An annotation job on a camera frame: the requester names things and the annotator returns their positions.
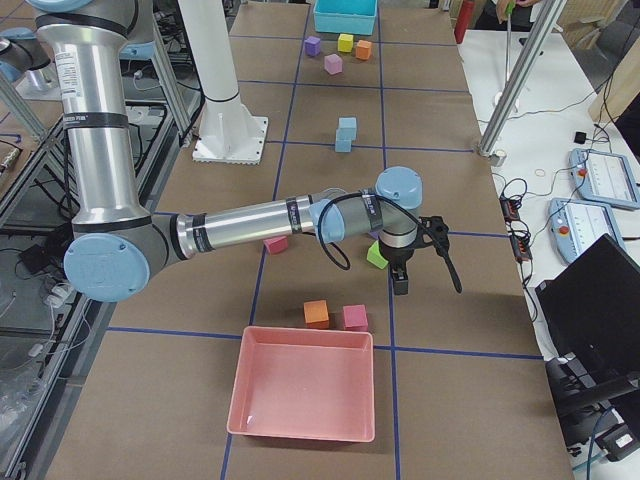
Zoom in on teach pendant far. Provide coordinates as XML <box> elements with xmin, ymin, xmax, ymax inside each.
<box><xmin>569</xmin><ymin>148</ymin><xmax>639</xmax><ymax>210</ymax></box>

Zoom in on black laptop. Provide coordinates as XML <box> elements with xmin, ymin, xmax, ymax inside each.
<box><xmin>536</xmin><ymin>234</ymin><xmax>639</xmax><ymax>373</ymax></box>

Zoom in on orange foam block left side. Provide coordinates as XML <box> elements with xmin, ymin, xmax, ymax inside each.
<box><xmin>355</xmin><ymin>40</ymin><xmax>373</xmax><ymax>61</ymax></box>

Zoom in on teach pendant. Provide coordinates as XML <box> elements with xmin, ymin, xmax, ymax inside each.
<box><xmin>549</xmin><ymin>198</ymin><xmax>625</xmax><ymax>264</ymax></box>
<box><xmin>569</xmin><ymin>148</ymin><xmax>639</xmax><ymax>210</ymax></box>

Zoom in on light pink foam block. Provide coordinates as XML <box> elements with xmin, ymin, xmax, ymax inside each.
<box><xmin>324</xmin><ymin>54</ymin><xmax>343</xmax><ymax>75</ymax></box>

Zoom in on green foam block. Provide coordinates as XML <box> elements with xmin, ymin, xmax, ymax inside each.
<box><xmin>366</xmin><ymin>241</ymin><xmax>389</xmax><ymax>269</ymax></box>

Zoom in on teach pendant near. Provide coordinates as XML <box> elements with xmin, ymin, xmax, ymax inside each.
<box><xmin>549</xmin><ymin>198</ymin><xmax>625</xmax><ymax>264</ymax></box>

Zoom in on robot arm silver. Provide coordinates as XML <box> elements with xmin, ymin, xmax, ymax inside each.
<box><xmin>33</xmin><ymin>1</ymin><xmax>427</xmax><ymax>302</ymax></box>
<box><xmin>1</xmin><ymin>27</ymin><xmax>51</xmax><ymax>83</ymax></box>

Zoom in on black power adapter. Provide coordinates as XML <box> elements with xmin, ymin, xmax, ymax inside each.
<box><xmin>19</xmin><ymin>244</ymin><xmax>49</xmax><ymax>274</ymax></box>

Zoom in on light blue foam block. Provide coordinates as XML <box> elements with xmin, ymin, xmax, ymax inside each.
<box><xmin>336</xmin><ymin>117</ymin><xmax>358</xmax><ymax>142</ymax></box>
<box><xmin>334</xmin><ymin>135</ymin><xmax>352</xmax><ymax>153</ymax></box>

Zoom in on pink plastic tray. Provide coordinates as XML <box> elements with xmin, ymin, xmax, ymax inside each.
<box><xmin>227</xmin><ymin>326</ymin><xmax>375</xmax><ymax>443</ymax></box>

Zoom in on yellow foam block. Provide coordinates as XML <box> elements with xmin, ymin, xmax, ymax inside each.
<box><xmin>337</xmin><ymin>33</ymin><xmax>354</xmax><ymax>53</ymax></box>

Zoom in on magenta foam block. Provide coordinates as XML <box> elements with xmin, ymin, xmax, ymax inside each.
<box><xmin>342</xmin><ymin>304</ymin><xmax>369</xmax><ymax>332</ymax></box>

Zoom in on cyan plastic bin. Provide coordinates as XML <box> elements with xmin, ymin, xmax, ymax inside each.
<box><xmin>313</xmin><ymin>0</ymin><xmax>378</xmax><ymax>36</ymax></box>

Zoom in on aluminium frame post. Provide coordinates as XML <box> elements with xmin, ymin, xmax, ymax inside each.
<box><xmin>477</xmin><ymin>0</ymin><xmax>567</xmax><ymax>157</ymax></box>

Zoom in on orange foam block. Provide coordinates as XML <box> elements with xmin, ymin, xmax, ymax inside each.
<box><xmin>303</xmin><ymin>300</ymin><xmax>330</xmax><ymax>329</ymax></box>
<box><xmin>355</xmin><ymin>40</ymin><xmax>373</xmax><ymax>61</ymax></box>

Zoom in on small metal cylinder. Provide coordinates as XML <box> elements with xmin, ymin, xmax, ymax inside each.
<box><xmin>489</xmin><ymin>149</ymin><xmax>507</xmax><ymax>168</ymax></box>

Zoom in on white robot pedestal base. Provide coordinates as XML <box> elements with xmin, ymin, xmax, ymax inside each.
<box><xmin>179</xmin><ymin>0</ymin><xmax>269</xmax><ymax>165</ymax></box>

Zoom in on metal reacher tool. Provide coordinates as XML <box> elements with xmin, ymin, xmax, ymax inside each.
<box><xmin>494</xmin><ymin>1</ymin><xmax>520</xmax><ymax>113</ymax></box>

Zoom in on purple foam block left side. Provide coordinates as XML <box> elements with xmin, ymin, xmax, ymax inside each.
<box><xmin>304</xmin><ymin>35</ymin><xmax>322</xmax><ymax>57</ymax></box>

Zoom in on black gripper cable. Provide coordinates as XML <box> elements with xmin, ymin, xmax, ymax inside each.
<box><xmin>317</xmin><ymin>192</ymin><xmax>464</xmax><ymax>295</ymax></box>

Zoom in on orange foam block right side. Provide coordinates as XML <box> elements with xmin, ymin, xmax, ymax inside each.
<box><xmin>303</xmin><ymin>300</ymin><xmax>330</xmax><ymax>329</ymax></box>

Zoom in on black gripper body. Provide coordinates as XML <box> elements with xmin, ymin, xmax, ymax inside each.
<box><xmin>378</xmin><ymin>234</ymin><xmax>417</xmax><ymax>272</ymax></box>

